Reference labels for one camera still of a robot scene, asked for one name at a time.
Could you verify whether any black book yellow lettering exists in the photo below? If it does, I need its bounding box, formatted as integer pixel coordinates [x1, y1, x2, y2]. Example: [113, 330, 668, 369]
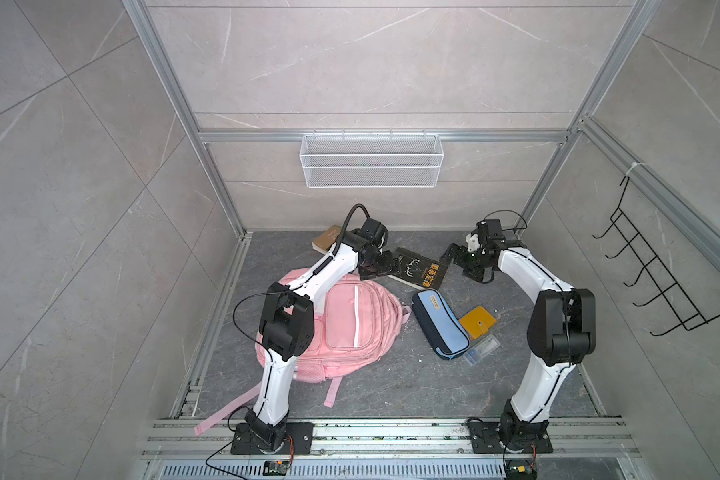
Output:
[389, 247, 448, 290]

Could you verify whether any pink school backpack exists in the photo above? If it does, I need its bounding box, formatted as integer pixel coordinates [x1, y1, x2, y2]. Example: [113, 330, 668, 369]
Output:
[193, 266, 412, 437]

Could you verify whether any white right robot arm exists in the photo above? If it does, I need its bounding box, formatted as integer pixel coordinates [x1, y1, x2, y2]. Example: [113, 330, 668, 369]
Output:
[440, 234, 596, 451]

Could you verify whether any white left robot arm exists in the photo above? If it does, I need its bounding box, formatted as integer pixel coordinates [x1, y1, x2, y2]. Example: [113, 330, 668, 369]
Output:
[245, 231, 411, 450]

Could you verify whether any brown and black book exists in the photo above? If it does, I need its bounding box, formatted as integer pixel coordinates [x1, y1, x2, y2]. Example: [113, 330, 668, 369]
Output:
[311, 225, 341, 254]

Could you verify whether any blue pencil case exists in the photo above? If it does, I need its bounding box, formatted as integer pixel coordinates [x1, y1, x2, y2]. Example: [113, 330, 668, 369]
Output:
[412, 289, 470, 360]

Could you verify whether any clear plastic eraser box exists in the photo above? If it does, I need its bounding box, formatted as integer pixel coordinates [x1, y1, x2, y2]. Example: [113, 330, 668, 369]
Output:
[464, 334, 501, 366]

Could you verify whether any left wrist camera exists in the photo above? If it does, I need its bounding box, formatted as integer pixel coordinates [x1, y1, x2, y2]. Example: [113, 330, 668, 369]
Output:
[354, 218, 388, 249]

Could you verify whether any white wire mesh basket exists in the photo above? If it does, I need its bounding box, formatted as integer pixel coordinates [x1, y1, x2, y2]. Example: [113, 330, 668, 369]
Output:
[299, 133, 444, 189]

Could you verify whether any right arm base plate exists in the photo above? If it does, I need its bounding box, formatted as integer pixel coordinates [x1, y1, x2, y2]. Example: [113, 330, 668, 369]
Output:
[465, 418, 553, 454]

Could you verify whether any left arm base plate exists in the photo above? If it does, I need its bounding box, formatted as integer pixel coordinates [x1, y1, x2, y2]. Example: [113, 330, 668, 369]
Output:
[230, 422, 315, 455]

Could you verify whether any black wire hook rack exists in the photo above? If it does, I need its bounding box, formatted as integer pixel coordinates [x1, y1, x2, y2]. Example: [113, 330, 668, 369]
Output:
[592, 176, 720, 338]

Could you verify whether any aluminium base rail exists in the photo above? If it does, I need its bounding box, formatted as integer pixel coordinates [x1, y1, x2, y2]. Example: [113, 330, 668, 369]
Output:
[138, 417, 641, 459]

